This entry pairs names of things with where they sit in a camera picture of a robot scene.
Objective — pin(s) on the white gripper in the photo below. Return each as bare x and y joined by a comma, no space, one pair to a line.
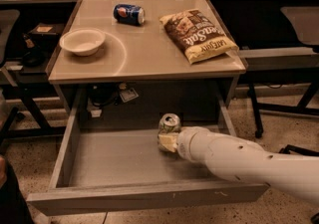
183,144

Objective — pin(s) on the green white 7up can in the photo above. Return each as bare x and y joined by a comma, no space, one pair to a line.
169,122

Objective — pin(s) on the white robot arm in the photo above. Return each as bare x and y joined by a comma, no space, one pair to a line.
235,159

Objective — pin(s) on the grey open drawer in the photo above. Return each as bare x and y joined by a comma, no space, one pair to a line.
113,163

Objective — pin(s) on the blue pepsi can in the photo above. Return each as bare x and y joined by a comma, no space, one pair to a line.
129,14

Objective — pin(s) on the grey cabinet table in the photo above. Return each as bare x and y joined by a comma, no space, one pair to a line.
147,55

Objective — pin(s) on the brown yellow chip bag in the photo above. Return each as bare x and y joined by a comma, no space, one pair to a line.
196,36

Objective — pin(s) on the black office chair base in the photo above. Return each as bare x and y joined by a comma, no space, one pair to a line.
303,151

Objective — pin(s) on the white bowl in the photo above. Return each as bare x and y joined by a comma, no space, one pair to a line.
83,42

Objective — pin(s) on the black box with label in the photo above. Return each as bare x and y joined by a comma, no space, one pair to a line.
44,34

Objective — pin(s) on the black desk leg frame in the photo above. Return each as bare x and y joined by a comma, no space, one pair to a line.
300,108

